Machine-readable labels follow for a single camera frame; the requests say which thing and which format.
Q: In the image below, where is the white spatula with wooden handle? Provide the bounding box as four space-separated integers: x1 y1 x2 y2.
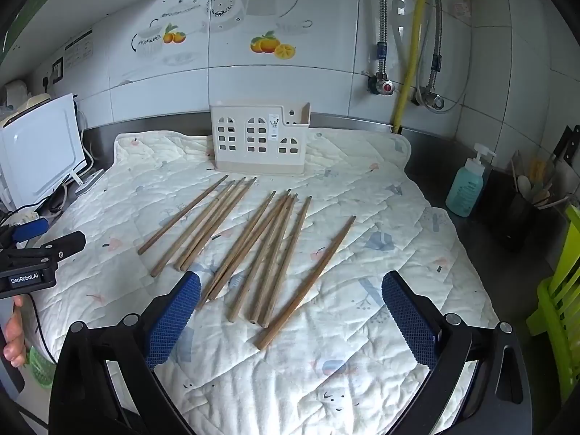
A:
210 102 311 177

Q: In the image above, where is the braided metal hose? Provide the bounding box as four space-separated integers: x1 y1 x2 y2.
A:
426 0 458 96
376 0 389 78

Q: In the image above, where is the white countertop oven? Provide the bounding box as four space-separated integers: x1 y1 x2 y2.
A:
0 93 88 211

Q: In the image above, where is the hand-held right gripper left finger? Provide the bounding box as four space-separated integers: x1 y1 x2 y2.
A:
49 271 202 435

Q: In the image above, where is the black utensil pot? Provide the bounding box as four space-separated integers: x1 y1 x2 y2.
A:
493 177 541 251

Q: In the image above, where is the yellow gas pipe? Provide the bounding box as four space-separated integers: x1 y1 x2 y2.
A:
392 0 434 135

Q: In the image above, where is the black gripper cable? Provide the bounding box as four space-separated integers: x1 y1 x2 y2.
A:
20 294 56 364

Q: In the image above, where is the metal pipe valve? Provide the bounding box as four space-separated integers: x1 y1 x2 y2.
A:
414 86 447 111

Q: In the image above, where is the green plastic rack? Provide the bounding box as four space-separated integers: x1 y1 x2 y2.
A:
526 205 580 405

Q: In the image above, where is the teal cup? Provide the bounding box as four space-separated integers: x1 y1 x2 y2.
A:
445 142 497 217

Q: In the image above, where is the person's left hand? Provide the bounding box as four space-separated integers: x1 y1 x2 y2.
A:
4 296 29 364

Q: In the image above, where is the red knob pipe valve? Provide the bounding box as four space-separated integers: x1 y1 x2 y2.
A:
367 70 395 96

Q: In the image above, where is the black cleaver knife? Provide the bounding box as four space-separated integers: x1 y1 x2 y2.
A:
550 124 580 183

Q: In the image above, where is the spread of wooden chopsticks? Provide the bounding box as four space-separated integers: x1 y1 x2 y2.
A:
137 174 357 351

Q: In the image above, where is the white power cable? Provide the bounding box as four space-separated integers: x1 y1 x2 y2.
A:
67 145 106 193

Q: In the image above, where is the green plastic basket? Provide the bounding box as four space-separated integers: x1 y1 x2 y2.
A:
25 347 58 389

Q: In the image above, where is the white wall label sticker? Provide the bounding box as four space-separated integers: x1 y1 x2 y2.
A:
63 29 94 71

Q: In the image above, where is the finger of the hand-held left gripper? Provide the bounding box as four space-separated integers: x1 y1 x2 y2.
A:
40 230 87 262
0 217 50 249

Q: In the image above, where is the white plastic object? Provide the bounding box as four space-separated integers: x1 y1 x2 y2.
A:
4 79 32 109

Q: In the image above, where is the cream quilted mat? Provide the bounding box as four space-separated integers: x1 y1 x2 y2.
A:
27 129 499 435

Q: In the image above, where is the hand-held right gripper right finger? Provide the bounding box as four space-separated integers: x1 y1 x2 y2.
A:
381 270 533 435

